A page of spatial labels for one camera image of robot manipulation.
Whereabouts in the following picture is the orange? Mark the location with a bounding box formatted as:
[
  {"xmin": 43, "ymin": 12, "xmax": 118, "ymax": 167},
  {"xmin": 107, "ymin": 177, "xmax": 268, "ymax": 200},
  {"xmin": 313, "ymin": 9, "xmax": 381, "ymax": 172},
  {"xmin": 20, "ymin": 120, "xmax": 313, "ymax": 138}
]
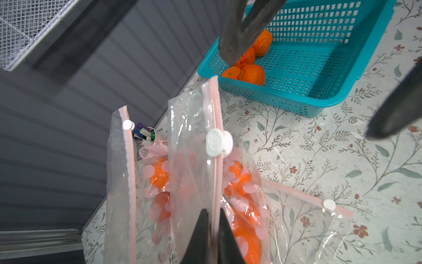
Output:
[
  {"xmin": 235, "ymin": 47, "xmax": 256, "ymax": 69},
  {"xmin": 222, "ymin": 66, "xmax": 241, "ymax": 80},
  {"xmin": 238, "ymin": 64, "xmax": 266, "ymax": 86}
]

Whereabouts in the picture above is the teal plastic basket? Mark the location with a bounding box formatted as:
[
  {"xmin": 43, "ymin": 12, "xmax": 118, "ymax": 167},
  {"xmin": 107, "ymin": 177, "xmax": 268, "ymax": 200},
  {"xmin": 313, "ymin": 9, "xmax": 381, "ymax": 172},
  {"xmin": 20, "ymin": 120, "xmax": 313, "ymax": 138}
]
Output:
[{"xmin": 219, "ymin": 1, "xmax": 395, "ymax": 117}]

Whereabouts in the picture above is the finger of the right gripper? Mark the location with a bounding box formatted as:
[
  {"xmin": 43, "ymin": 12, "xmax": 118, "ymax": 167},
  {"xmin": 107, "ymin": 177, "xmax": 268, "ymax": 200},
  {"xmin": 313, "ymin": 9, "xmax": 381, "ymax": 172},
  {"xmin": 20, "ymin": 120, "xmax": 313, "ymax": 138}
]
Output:
[
  {"xmin": 366, "ymin": 63, "xmax": 422, "ymax": 140},
  {"xmin": 218, "ymin": 0, "xmax": 287, "ymax": 66}
]

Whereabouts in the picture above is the orange fruit taken out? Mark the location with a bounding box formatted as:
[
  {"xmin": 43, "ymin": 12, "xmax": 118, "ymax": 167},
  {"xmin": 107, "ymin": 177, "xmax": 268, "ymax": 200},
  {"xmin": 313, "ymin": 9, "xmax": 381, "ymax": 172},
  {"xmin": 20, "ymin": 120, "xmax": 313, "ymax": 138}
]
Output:
[{"xmin": 252, "ymin": 30, "xmax": 273, "ymax": 57}]

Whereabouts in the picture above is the white wire mesh basket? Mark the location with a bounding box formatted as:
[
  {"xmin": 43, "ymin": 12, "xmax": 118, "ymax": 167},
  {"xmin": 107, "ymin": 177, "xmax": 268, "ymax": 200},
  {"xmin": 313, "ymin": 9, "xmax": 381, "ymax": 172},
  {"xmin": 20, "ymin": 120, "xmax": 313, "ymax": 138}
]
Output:
[{"xmin": 1, "ymin": 0, "xmax": 79, "ymax": 72}]

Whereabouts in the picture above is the clear zip-top bag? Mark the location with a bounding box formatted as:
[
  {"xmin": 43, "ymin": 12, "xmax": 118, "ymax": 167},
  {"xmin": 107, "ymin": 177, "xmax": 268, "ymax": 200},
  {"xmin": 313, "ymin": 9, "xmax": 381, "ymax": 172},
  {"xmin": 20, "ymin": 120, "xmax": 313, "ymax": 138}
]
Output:
[
  {"xmin": 168, "ymin": 77, "xmax": 270, "ymax": 264},
  {"xmin": 104, "ymin": 106, "xmax": 174, "ymax": 264},
  {"xmin": 262, "ymin": 179, "xmax": 353, "ymax": 264}
]

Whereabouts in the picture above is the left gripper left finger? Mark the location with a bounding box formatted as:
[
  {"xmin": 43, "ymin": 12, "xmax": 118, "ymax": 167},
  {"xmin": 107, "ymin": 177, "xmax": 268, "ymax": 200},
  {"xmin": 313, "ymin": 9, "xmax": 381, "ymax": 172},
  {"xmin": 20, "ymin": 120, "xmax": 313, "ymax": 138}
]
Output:
[{"xmin": 180, "ymin": 209, "xmax": 209, "ymax": 264}]

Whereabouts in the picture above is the pink pen cup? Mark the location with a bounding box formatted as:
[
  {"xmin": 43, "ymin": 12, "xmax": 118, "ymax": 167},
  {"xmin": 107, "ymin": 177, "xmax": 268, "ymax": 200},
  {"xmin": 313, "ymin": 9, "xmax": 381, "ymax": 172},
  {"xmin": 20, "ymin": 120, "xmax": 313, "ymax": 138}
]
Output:
[{"xmin": 133, "ymin": 123, "xmax": 167, "ymax": 146}]

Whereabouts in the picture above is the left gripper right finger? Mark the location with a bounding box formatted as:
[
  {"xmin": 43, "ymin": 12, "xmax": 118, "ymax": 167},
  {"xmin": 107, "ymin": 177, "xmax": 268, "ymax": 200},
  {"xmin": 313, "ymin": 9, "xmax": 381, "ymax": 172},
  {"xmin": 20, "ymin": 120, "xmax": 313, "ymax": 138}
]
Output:
[{"xmin": 218, "ymin": 209, "xmax": 245, "ymax": 264}]

